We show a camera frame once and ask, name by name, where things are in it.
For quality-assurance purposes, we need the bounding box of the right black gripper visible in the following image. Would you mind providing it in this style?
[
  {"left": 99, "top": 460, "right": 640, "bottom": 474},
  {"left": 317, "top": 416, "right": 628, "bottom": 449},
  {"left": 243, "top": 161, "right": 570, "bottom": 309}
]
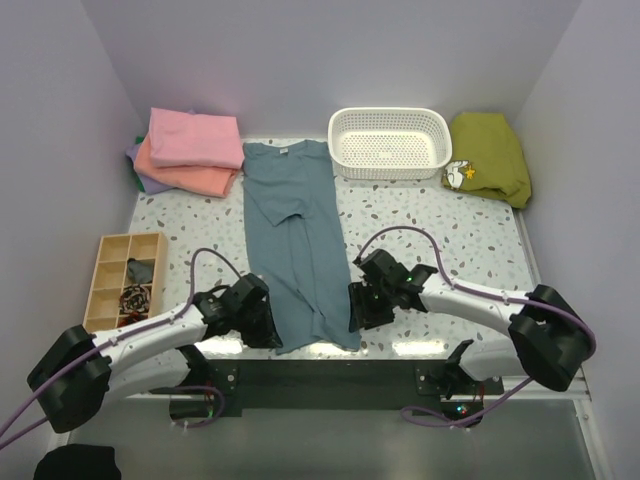
[{"left": 348, "top": 280, "right": 396, "bottom": 332}]

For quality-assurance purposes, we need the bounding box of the blue t shirt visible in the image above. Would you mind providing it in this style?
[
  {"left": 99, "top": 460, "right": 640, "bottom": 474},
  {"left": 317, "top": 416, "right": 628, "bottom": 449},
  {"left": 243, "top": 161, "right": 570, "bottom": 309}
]
[{"left": 242, "top": 140, "right": 361, "bottom": 353}]

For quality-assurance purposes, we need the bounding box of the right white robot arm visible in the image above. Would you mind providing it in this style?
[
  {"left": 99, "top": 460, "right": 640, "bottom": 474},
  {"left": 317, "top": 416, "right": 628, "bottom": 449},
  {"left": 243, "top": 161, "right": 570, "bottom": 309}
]
[{"left": 349, "top": 249, "right": 596, "bottom": 393}]

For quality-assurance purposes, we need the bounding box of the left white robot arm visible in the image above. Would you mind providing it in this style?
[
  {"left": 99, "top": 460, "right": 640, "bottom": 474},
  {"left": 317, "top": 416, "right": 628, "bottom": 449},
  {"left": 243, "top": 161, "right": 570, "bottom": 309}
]
[{"left": 27, "top": 273, "right": 281, "bottom": 434}]

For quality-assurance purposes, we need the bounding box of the grey item in tray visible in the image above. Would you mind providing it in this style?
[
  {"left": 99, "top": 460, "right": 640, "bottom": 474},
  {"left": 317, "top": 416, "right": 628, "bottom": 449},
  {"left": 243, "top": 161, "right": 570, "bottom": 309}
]
[{"left": 127, "top": 258, "right": 154, "bottom": 285}]

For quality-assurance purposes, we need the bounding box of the salmon folded t shirt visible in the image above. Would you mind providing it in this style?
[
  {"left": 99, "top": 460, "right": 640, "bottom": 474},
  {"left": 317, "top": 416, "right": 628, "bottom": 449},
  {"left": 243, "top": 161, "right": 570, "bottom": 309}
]
[{"left": 133, "top": 137, "right": 239, "bottom": 198}]

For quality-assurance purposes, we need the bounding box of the wooden compartment tray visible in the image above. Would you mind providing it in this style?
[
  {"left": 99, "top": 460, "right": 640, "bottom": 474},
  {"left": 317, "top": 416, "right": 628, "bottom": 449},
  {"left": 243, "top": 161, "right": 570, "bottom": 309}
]
[{"left": 83, "top": 232, "right": 167, "bottom": 332}]

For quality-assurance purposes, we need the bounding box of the lilac folded t shirt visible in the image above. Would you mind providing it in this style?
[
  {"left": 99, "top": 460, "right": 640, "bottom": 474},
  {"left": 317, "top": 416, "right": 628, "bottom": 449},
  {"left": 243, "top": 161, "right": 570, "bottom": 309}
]
[{"left": 125, "top": 146, "right": 173, "bottom": 195}]

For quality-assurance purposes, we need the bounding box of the white plastic basket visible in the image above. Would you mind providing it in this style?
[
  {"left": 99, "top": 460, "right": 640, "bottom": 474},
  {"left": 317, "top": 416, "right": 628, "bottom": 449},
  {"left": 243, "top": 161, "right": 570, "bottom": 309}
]
[{"left": 328, "top": 107, "right": 453, "bottom": 180}]

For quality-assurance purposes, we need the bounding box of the olive green t shirt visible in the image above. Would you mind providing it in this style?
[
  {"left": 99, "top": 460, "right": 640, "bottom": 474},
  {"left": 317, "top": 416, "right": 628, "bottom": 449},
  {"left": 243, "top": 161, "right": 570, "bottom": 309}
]
[{"left": 441, "top": 112, "right": 532, "bottom": 209}]

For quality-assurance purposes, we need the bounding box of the green folded t shirt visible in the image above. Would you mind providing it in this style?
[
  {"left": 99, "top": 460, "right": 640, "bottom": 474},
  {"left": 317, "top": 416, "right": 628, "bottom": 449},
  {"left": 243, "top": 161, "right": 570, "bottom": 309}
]
[{"left": 127, "top": 136, "right": 145, "bottom": 192}]

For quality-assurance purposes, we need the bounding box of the black object bottom left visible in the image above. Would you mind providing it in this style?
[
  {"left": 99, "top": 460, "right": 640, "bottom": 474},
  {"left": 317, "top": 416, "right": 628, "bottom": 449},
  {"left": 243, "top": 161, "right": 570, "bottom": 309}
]
[{"left": 33, "top": 444, "right": 122, "bottom": 480}]

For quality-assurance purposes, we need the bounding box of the black white braided cable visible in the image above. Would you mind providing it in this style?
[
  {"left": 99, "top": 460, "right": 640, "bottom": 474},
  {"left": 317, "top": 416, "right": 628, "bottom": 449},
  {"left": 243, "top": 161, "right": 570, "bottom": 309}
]
[{"left": 118, "top": 283, "right": 152, "bottom": 314}]

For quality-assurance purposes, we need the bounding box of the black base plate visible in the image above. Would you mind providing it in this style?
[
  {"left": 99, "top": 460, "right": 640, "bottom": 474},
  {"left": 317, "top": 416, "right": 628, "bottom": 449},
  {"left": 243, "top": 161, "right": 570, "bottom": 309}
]
[{"left": 186, "top": 360, "right": 504, "bottom": 416}]

